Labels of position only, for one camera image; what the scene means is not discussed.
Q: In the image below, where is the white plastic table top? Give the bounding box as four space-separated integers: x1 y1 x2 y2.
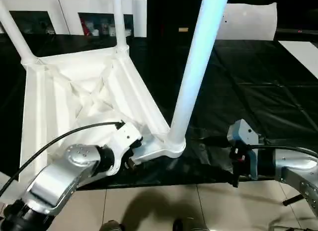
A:
18 46 187 184

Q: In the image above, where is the black work mat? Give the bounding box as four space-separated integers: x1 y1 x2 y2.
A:
0 33 318 191

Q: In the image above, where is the black metal rod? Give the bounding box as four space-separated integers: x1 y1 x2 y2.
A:
282 195 304 206

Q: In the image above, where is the dark brown rounded object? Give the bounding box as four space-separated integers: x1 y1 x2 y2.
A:
100 220 124 231
172 217 207 231

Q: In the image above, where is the white flat board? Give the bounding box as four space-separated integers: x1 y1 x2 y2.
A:
278 40 318 79

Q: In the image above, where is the black cabinet with gold label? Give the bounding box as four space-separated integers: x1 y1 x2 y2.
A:
146 0 199 43

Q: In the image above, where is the white cabinet with glass doors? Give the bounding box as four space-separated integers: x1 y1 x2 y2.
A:
0 0 149 38

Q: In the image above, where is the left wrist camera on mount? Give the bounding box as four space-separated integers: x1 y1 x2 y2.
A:
105 121 144 177

